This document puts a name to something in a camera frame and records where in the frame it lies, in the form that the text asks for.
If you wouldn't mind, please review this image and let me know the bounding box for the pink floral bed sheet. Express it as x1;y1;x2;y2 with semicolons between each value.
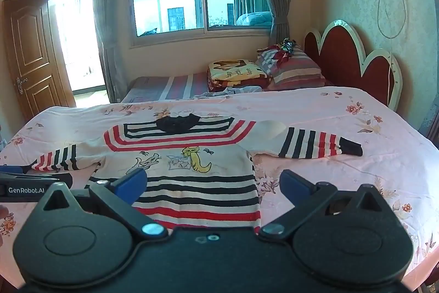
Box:
0;87;439;287

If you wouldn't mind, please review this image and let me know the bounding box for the light blue cloth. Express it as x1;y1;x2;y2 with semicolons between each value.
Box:
191;86;264;99

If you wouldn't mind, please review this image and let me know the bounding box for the folded yellow printed blanket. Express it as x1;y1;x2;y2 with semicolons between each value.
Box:
207;60;272;90

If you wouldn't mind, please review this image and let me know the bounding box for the red scalloped headboard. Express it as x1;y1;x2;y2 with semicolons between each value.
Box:
303;18;403;111

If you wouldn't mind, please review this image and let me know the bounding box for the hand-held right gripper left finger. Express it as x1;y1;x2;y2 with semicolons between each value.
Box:
43;168;168;240

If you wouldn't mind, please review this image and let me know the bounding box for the colourful bundle on pillow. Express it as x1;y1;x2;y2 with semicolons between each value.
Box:
274;38;296;57

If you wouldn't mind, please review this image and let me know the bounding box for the wooden door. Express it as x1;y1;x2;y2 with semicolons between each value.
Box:
2;0;77;122

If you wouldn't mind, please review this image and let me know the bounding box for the light blue quilt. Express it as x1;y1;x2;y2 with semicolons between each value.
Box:
236;12;274;27

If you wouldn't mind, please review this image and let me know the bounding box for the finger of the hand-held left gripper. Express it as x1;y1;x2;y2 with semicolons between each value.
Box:
0;165;73;189

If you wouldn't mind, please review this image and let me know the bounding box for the striped knit sweater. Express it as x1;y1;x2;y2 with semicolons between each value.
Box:
31;113;363;232

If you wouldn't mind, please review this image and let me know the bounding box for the white wall cable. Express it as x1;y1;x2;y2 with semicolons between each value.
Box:
376;0;409;101

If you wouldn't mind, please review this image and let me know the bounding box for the purple striped pillow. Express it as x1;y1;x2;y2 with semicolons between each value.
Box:
122;72;213;104

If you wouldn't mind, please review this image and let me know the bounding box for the door handle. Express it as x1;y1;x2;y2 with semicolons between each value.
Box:
15;76;29;95

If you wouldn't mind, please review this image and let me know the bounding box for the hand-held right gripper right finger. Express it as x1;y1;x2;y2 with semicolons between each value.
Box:
258;169;392;239

